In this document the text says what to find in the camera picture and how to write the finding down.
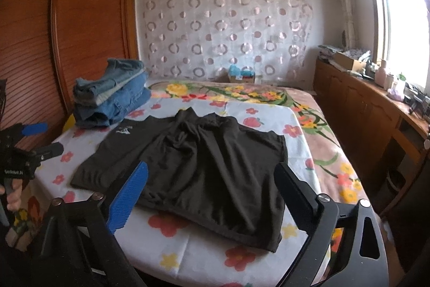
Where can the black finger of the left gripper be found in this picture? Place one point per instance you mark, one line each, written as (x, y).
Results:
(50, 151)

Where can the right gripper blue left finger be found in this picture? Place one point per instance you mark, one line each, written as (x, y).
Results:
(123, 194)

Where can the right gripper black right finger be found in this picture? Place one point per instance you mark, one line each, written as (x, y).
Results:
(298, 196)

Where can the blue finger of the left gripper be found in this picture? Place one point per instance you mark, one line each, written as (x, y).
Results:
(34, 129)

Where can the black shorts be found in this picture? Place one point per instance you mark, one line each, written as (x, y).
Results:
(208, 169)

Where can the left hand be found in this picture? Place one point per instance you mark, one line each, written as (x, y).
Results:
(14, 197)

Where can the yellow plush toy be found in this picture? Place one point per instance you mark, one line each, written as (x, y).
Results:
(69, 123)

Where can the pink floral bedspread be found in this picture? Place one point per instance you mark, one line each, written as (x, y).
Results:
(314, 154)

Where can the stack of folded jeans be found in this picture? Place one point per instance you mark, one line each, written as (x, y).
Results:
(108, 100)

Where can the wooden low cabinet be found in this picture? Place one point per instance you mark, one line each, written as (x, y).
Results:
(381, 139)

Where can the brown wooden wardrobe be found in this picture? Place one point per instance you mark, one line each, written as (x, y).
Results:
(47, 44)

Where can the box with blue bag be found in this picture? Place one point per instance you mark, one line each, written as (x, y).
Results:
(241, 75)

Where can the cardboard box on cabinet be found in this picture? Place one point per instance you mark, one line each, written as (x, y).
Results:
(347, 63)

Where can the pink bottle on cabinet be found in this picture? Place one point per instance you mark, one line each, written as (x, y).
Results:
(381, 74)

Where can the circle patterned sheer curtain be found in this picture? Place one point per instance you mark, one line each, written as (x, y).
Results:
(210, 39)

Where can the window with wooden frame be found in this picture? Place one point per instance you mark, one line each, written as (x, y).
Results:
(403, 39)

